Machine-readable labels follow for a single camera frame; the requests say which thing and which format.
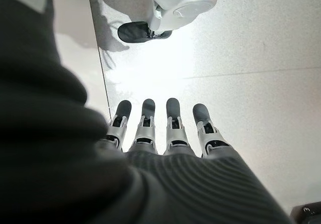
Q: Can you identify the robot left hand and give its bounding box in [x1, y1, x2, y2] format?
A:
[0, 0, 291, 224]

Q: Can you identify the dark dishwasher door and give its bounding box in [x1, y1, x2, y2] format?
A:
[290, 200, 321, 224]

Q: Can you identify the white cabinet door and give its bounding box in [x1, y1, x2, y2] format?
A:
[47, 0, 112, 124]

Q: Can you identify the robot left leg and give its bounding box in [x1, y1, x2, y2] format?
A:
[140, 0, 224, 34]

